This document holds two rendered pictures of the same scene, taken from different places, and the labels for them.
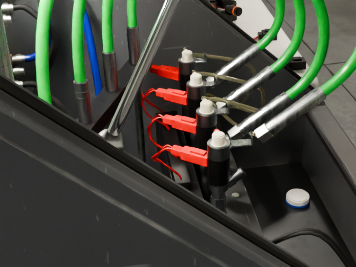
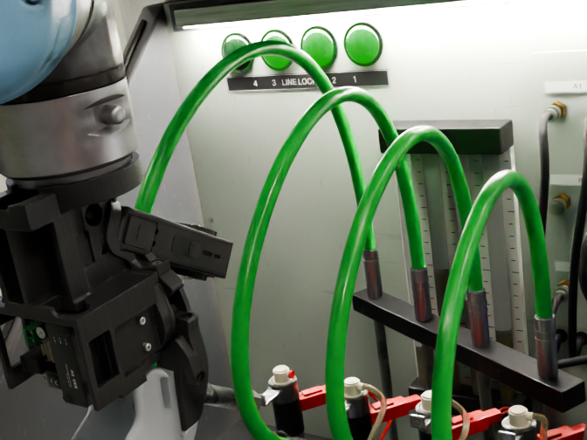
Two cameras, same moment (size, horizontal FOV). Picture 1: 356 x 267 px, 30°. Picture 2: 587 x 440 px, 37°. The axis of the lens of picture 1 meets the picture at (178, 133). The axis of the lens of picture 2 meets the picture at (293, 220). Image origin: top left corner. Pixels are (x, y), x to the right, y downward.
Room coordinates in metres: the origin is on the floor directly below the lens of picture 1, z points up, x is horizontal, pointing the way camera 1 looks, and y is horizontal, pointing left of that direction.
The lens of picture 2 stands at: (1.25, -0.61, 1.51)
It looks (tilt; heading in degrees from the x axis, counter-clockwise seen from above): 18 degrees down; 133
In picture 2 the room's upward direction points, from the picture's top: 9 degrees counter-clockwise
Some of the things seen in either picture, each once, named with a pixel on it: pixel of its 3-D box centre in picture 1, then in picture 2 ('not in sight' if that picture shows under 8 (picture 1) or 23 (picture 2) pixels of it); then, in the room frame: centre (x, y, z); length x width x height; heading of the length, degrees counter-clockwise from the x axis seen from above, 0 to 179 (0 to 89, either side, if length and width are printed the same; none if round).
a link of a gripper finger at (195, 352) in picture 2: not in sight; (166, 358); (0.86, -0.32, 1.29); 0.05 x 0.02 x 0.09; 7
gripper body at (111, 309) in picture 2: not in sight; (87, 276); (0.85, -0.35, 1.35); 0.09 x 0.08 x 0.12; 97
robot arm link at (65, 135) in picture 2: not in sight; (68, 130); (0.85, -0.34, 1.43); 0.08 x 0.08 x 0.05
